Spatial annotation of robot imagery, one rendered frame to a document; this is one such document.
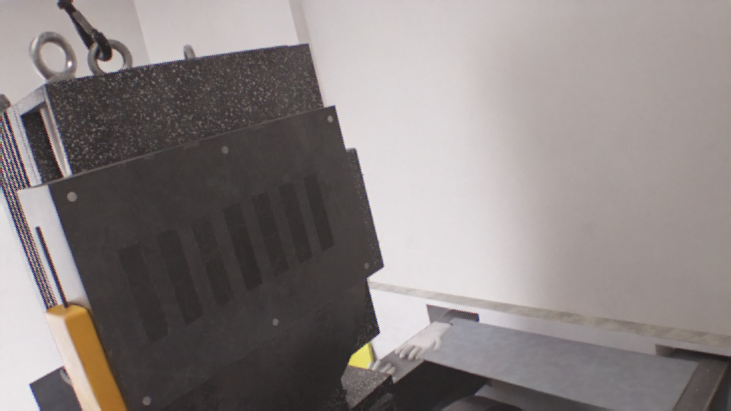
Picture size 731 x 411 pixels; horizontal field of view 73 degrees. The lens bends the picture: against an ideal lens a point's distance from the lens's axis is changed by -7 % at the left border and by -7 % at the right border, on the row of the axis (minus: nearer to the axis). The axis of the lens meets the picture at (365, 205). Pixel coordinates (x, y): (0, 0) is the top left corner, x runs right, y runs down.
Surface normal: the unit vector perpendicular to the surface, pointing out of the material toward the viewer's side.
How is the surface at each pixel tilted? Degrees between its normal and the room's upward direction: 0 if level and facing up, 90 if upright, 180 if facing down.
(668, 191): 90
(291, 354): 90
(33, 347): 90
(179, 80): 90
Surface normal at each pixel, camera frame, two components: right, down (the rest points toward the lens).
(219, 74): 0.75, -0.04
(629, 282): -0.72, 0.31
